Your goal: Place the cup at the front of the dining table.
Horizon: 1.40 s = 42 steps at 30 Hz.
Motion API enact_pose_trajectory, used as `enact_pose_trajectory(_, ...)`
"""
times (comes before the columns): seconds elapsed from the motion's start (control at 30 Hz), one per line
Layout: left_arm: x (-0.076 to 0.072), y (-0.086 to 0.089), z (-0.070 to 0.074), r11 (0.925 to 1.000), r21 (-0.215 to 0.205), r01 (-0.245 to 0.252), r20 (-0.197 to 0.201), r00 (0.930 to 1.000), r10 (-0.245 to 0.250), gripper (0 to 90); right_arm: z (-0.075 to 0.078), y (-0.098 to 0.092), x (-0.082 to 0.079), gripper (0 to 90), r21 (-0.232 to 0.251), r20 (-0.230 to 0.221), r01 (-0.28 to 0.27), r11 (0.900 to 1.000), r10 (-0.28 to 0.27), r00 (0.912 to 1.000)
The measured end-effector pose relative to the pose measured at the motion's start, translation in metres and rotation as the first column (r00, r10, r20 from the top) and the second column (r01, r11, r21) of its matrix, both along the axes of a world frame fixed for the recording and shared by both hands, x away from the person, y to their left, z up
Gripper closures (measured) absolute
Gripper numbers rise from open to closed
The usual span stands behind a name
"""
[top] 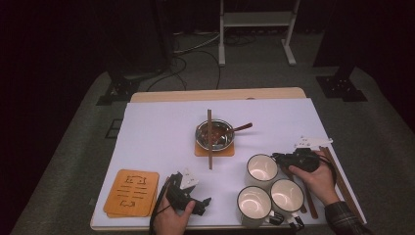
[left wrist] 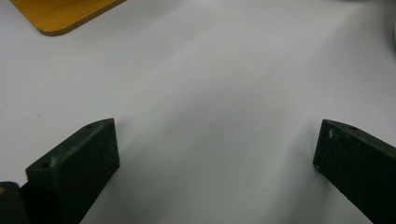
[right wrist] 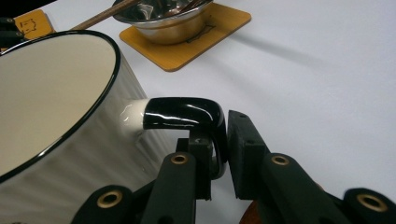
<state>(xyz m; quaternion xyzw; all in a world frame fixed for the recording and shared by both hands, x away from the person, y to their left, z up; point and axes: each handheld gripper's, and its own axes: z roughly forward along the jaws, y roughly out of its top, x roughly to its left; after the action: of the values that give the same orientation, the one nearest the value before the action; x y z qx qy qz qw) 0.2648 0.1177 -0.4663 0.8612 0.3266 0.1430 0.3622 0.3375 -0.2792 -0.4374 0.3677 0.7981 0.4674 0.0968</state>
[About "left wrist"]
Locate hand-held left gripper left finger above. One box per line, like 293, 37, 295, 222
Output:
21, 118, 120, 224

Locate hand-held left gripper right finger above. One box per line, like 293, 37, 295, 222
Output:
312, 119, 396, 224

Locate wooden coaster with cut-outs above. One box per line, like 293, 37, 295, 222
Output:
8, 0, 128, 37

